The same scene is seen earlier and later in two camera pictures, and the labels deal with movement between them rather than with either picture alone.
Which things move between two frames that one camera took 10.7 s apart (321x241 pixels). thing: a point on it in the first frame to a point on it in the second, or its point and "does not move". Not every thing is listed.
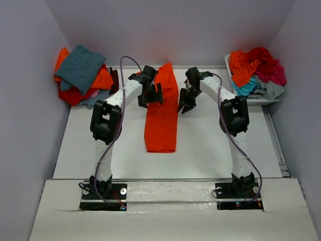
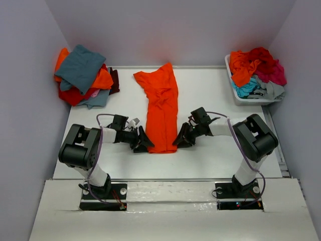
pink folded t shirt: (95, 93) does not move
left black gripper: (143, 101) to (140, 148)
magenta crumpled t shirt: (276, 75) does not move
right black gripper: (188, 105) to (181, 135)
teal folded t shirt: (79, 69) does not move
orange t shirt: (161, 121) does not move
